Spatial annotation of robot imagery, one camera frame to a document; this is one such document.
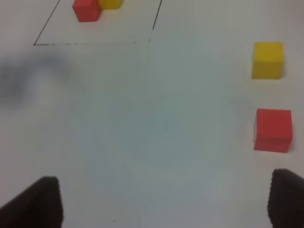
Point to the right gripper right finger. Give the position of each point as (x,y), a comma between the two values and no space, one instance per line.
(286,199)

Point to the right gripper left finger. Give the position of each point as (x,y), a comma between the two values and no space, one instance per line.
(38,206)

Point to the template red cube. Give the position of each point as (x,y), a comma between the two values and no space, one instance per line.
(86,10)

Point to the template yellow cube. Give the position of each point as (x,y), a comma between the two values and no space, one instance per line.
(109,4)

